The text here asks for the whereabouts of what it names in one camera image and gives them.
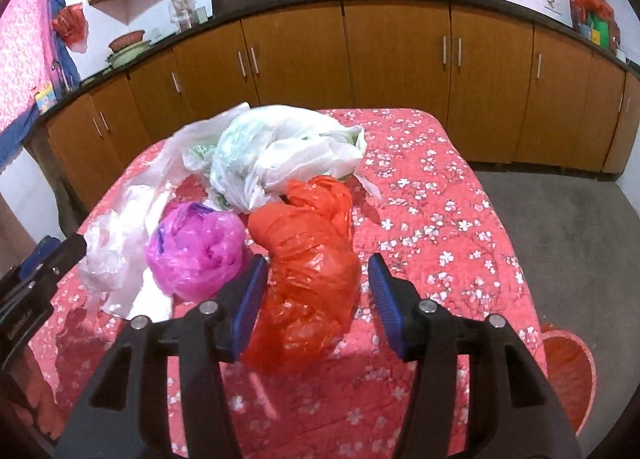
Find wooden lower cabinets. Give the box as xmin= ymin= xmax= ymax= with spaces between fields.
xmin=45 ymin=0 xmax=640 ymax=212

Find hanging red plastic bag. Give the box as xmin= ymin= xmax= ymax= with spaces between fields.
xmin=52 ymin=4 xmax=89 ymax=52

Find glass jar with bag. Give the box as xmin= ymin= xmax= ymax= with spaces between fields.
xmin=170 ymin=0 xmax=196 ymax=32

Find red bag over condiments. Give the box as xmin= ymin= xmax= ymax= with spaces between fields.
xmin=566 ymin=0 xmax=615 ymax=22

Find table with floral red cloth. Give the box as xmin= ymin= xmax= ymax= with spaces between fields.
xmin=10 ymin=108 xmax=549 ymax=459

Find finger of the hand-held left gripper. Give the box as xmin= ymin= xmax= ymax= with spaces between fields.
xmin=10 ymin=234 xmax=89 ymax=296

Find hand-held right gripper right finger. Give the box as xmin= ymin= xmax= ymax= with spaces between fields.
xmin=369 ymin=253 xmax=583 ymax=459

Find red basin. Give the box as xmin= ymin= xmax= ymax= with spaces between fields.
xmin=109 ymin=30 xmax=146 ymax=52

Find colourful small box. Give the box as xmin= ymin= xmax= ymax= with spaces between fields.
xmin=35 ymin=81 xmax=56 ymax=112

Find red plastic bag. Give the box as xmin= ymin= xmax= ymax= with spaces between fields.
xmin=52 ymin=4 xmax=89 ymax=52
xmin=244 ymin=176 xmax=362 ymax=376

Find pink plastic bag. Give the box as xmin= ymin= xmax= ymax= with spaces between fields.
xmin=144 ymin=201 xmax=247 ymax=303

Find translucent white plastic bag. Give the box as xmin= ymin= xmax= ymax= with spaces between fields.
xmin=125 ymin=106 xmax=241 ymax=200

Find red plastic basket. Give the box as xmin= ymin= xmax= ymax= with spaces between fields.
xmin=540 ymin=324 xmax=599 ymax=433

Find green basin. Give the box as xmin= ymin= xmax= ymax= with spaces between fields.
xmin=105 ymin=41 xmax=151 ymax=68

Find pink and blue hanging cloth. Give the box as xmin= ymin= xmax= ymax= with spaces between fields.
xmin=0 ymin=0 xmax=81 ymax=170

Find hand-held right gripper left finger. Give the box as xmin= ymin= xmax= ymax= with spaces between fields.
xmin=55 ymin=255 xmax=268 ymax=459

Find clear plastic bag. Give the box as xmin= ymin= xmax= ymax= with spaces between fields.
xmin=79 ymin=184 xmax=175 ymax=321

